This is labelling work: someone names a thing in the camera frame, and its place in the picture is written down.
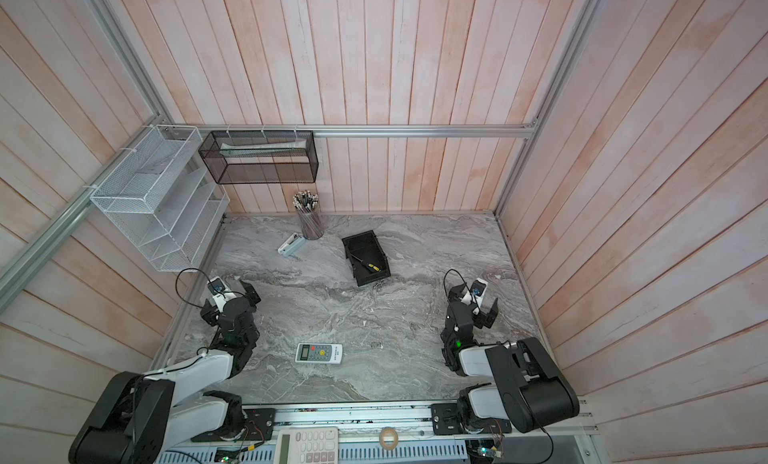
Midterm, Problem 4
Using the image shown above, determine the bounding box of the yellow black screwdriver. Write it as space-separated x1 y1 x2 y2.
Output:
352 255 381 273

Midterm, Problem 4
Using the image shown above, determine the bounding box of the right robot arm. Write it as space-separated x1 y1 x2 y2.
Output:
440 280 581 433

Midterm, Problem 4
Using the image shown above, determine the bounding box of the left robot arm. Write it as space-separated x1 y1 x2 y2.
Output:
68 291 260 463

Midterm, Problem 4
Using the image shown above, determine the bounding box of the black plastic bin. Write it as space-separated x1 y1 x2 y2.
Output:
342 231 391 287

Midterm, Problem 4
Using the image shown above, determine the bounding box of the white remote control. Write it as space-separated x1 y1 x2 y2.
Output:
295 343 343 365

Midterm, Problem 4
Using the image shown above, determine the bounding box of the light blue stapler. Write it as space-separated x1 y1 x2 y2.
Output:
277 233 306 257

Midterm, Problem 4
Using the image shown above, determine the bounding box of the white calculator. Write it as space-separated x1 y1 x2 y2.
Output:
273 426 339 464

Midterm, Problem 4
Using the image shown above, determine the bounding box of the roll of tape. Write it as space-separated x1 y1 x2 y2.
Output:
378 427 399 451

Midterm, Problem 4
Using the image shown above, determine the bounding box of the clear cup of pencils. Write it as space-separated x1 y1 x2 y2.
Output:
293 190 324 240

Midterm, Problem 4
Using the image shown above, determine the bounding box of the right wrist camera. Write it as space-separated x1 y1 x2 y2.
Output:
469 278 488 304

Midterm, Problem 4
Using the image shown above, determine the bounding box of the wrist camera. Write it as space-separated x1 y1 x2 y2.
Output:
207 277 237 305
469 278 488 304

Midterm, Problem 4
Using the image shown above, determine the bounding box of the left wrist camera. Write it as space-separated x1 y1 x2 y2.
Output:
207 277 237 305

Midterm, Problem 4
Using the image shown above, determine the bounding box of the white wire mesh shelf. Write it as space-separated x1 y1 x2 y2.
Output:
91 125 229 273

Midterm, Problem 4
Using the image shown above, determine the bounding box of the black wire mesh basket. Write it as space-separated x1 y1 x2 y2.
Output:
199 130 319 185

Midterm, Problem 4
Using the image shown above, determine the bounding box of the aluminium frame rail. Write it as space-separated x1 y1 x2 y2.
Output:
1 0 603 312

